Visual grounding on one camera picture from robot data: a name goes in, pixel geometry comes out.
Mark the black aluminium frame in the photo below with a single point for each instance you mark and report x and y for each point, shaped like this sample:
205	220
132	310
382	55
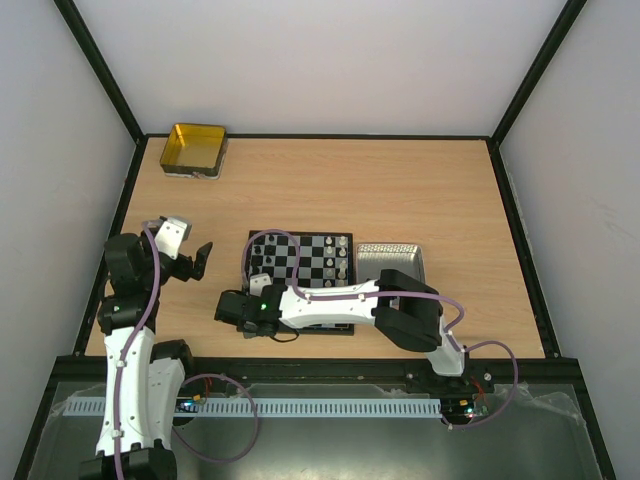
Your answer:
553	368

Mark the silver foil tray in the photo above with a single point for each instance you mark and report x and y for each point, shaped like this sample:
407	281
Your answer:
372	258

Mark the black and silver chessboard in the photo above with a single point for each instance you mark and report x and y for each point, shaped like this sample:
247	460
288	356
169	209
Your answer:
300	255

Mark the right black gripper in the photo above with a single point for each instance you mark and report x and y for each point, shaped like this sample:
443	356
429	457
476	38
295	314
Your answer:
226	310

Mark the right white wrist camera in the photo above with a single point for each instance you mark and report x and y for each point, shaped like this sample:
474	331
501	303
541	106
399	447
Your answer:
258	282

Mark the white king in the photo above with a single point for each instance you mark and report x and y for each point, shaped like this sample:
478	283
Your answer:
342	270

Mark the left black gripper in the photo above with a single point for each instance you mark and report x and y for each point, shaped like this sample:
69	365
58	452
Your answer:
197	271

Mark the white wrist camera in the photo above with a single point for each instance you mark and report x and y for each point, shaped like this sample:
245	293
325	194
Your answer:
171	233
258	282

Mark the yellow square tin box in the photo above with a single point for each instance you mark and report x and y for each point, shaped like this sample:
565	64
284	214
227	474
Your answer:
194	151

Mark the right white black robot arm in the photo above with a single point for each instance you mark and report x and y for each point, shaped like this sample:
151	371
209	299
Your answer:
412	315

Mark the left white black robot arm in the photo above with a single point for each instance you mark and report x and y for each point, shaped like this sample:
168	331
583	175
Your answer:
143	376

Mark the light blue slotted cable duct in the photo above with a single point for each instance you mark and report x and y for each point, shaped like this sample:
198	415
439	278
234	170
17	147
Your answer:
312	408

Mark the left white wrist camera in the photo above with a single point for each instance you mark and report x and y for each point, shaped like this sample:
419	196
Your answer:
171	233

